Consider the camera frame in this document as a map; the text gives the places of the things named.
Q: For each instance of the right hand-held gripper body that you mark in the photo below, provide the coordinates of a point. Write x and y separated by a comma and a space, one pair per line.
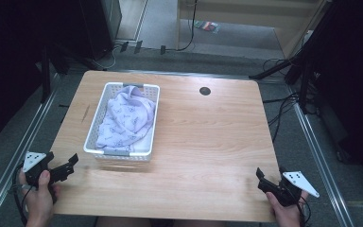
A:
296, 186

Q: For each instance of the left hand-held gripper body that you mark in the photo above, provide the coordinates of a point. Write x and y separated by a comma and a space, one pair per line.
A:
33, 160

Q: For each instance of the white perforated plastic basket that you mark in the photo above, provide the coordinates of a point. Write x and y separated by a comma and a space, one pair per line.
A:
98, 126

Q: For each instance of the lavender printed cloth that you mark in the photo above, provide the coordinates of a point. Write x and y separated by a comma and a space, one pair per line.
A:
127, 119

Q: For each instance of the person's right hand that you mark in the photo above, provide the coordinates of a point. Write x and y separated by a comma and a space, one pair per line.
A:
285, 214

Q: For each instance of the person's left hand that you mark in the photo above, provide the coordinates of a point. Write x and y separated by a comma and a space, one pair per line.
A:
39, 201

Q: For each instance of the black slanted metal stand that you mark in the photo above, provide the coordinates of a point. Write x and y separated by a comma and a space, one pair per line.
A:
305, 63

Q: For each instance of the black cabinet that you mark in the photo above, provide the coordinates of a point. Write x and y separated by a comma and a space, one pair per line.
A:
99, 25

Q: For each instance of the colourful packet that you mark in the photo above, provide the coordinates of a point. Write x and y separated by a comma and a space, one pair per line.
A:
206, 26

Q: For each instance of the light wooden shelf unit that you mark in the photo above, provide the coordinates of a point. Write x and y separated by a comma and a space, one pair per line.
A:
233, 8

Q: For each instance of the silver metal floor rail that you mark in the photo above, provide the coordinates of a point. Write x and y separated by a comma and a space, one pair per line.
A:
19, 151
201, 74
318, 157

